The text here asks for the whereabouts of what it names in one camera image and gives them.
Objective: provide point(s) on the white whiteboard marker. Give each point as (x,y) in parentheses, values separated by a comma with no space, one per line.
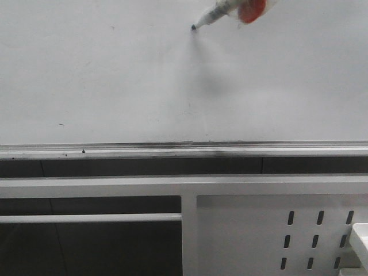
(214,13)

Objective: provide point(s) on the red magnet taped to marker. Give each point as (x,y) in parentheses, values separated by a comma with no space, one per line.
(251,10)

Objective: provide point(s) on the white whiteboard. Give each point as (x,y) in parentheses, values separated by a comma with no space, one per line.
(102,79)

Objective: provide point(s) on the white plastic tray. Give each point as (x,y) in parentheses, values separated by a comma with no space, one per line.
(358,242)

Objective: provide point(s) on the white metal rack frame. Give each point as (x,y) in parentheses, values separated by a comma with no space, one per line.
(232,225)

